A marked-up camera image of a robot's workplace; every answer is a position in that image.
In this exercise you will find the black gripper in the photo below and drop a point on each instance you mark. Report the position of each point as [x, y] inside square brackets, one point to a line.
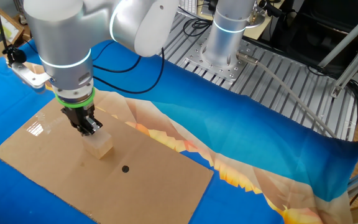
[79, 113]

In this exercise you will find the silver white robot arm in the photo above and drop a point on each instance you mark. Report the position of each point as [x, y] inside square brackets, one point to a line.
[64, 37]

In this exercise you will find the brown cardboard sheet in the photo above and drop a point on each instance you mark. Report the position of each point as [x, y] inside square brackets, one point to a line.
[120, 193]

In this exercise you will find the blue mountain print cloth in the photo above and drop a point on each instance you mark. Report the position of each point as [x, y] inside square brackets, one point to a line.
[228, 130]

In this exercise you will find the white keyboard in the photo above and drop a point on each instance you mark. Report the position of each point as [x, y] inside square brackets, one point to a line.
[188, 5]

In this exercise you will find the black desk chair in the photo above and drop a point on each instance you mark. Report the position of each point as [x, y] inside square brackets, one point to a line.
[309, 31]

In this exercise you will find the thin grey metal tube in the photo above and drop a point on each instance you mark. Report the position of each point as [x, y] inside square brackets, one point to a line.
[346, 39]

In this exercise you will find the silver camera mount bracket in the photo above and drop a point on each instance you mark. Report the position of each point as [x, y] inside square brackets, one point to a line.
[30, 74]

